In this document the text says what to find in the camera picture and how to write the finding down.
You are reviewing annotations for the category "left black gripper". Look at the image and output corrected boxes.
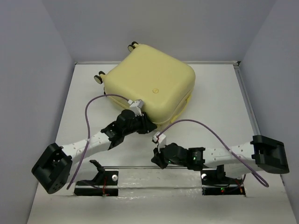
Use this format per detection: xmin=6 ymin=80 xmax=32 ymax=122
xmin=122 ymin=111 xmax=157 ymax=136

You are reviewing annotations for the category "yellow hard-shell suitcase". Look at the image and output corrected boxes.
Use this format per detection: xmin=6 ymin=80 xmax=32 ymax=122
xmin=94 ymin=42 xmax=196 ymax=126

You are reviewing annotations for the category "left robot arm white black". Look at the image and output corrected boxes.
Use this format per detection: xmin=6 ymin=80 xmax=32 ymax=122
xmin=31 ymin=110 xmax=157 ymax=194

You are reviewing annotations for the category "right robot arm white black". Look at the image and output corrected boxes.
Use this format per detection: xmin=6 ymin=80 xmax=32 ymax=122
xmin=151 ymin=133 xmax=290 ymax=183

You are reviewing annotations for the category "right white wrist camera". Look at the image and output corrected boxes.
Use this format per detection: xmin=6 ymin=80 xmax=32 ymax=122
xmin=152 ymin=132 xmax=166 ymax=152

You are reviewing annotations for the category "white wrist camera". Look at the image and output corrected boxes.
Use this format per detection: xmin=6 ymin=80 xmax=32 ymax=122
xmin=152 ymin=132 xmax=166 ymax=152
xmin=128 ymin=99 xmax=144 ymax=116

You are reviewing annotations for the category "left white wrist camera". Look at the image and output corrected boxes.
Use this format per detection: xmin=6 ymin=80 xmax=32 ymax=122
xmin=128 ymin=99 xmax=144 ymax=116

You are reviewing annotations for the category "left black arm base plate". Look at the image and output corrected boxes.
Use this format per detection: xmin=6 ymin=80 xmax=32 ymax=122
xmin=74 ymin=160 xmax=119 ymax=197

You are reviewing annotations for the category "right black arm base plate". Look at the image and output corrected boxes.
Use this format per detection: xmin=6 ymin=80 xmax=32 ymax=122
xmin=201 ymin=169 xmax=246 ymax=196

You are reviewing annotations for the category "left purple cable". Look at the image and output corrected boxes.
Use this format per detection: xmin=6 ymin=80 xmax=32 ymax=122
xmin=66 ymin=94 xmax=131 ymax=190

